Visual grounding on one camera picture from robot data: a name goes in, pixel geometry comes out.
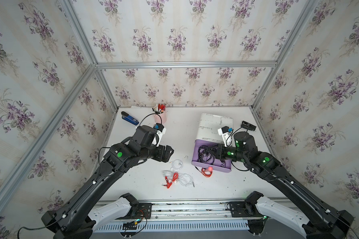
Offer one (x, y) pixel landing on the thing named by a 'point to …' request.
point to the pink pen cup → (163, 116)
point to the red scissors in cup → (162, 107)
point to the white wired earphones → (176, 164)
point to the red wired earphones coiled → (207, 172)
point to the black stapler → (248, 125)
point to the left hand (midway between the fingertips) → (169, 150)
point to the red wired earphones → (175, 178)
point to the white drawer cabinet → (209, 125)
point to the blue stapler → (128, 118)
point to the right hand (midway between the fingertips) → (209, 149)
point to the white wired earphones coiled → (186, 179)
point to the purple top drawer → (217, 164)
